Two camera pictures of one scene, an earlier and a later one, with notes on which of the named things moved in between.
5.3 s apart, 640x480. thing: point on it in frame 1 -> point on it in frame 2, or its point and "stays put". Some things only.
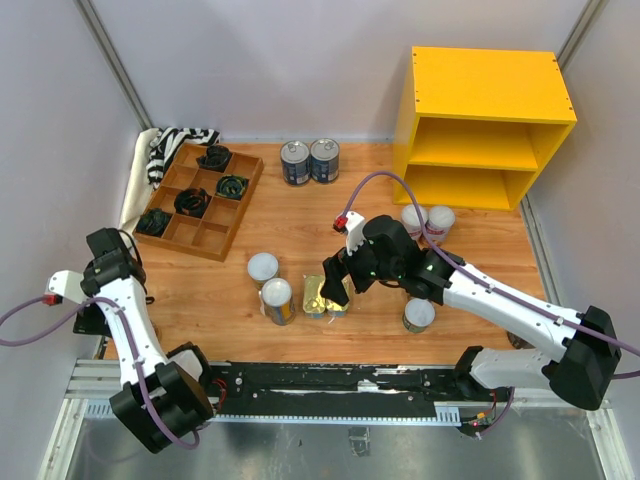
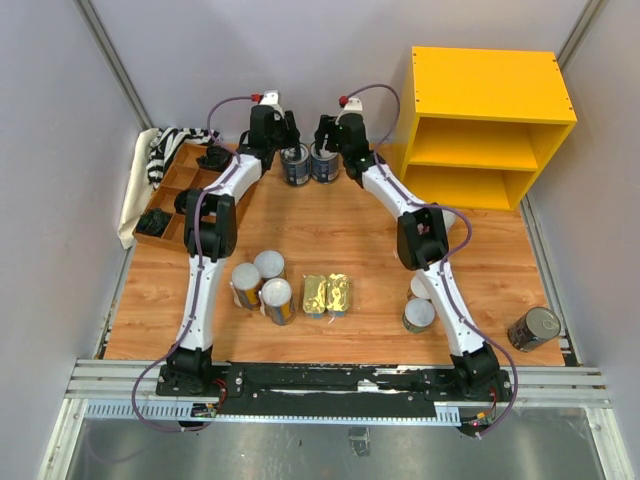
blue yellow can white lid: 276,301 stays put
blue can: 296,162 stays put
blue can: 324,160 stays put
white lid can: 419,313 stays put
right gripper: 336,268 -> 332,125
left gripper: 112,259 -> 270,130
